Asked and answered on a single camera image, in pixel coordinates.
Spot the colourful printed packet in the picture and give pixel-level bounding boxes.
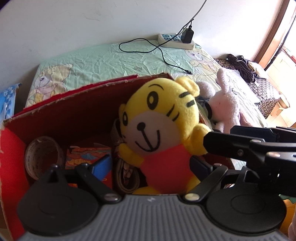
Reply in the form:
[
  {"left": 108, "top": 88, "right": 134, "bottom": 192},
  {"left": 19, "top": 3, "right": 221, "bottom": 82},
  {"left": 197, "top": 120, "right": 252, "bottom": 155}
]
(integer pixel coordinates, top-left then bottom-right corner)
[{"left": 65, "top": 144, "right": 111, "bottom": 169}]

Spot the white power strip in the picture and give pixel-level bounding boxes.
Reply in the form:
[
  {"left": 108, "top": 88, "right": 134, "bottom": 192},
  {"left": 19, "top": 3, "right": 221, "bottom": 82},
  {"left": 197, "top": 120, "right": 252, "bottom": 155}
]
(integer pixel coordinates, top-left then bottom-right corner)
[{"left": 158, "top": 34, "right": 195, "bottom": 50}]

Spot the person right hand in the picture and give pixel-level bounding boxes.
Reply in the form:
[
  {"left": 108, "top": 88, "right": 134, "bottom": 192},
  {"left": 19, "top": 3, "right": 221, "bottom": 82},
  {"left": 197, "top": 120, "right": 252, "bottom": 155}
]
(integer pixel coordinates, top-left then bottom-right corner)
[{"left": 288, "top": 214, "right": 296, "bottom": 241}]

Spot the white bunny plush toy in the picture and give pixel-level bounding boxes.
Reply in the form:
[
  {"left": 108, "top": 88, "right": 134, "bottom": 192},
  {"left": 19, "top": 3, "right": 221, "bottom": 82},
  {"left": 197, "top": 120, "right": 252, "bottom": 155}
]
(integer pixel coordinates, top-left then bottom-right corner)
[{"left": 197, "top": 68, "right": 264, "bottom": 133}]

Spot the black charger adapter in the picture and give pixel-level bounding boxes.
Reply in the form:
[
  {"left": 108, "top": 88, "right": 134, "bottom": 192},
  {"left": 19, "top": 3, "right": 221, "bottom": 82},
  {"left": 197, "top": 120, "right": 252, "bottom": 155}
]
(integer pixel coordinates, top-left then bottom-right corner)
[{"left": 181, "top": 25, "right": 194, "bottom": 44}]

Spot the red cardboard box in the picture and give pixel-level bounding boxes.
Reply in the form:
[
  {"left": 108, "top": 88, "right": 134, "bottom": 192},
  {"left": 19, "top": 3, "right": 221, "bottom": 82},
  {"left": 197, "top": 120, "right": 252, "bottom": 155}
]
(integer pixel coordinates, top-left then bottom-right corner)
[{"left": 1, "top": 76, "right": 177, "bottom": 240}]

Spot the tape roll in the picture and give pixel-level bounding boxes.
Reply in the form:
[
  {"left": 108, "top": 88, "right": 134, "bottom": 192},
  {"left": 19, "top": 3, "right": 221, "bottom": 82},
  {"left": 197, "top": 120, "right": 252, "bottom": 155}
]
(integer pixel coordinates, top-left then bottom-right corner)
[{"left": 24, "top": 136, "right": 65, "bottom": 180}]

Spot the yellow tiger plush toy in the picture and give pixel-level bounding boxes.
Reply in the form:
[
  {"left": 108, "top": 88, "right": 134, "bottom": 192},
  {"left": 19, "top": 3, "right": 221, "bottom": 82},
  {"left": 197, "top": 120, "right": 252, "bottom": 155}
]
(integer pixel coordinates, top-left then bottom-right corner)
[{"left": 118, "top": 77, "right": 210, "bottom": 195}]

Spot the cartoon print bed sheet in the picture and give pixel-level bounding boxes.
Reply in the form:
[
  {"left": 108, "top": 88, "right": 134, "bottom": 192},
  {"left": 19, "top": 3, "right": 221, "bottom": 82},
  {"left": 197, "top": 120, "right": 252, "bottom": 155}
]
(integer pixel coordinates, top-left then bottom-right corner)
[{"left": 24, "top": 41, "right": 269, "bottom": 127}]

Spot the white power strip cord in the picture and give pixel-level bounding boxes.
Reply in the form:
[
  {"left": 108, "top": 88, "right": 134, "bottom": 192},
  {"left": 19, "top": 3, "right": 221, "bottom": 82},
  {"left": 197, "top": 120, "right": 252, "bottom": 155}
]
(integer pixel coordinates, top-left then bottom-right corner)
[{"left": 176, "top": 0, "right": 208, "bottom": 38}]

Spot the floral covered side table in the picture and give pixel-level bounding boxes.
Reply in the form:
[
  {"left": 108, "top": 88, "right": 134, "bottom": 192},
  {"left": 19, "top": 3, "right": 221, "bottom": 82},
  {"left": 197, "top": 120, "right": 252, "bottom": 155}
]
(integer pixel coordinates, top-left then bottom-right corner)
[{"left": 215, "top": 58, "right": 280, "bottom": 118}]

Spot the black charger cable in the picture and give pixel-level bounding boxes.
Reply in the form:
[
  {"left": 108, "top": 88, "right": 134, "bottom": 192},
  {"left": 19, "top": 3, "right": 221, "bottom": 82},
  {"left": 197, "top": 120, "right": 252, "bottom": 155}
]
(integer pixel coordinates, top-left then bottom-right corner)
[{"left": 118, "top": 37, "right": 193, "bottom": 75}]

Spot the dark striped cloth bundle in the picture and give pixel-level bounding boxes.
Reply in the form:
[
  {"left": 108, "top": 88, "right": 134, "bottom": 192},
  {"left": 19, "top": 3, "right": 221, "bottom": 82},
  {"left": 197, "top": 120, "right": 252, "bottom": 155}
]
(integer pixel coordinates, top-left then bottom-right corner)
[{"left": 226, "top": 54, "right": 255, "bottom": 83}]

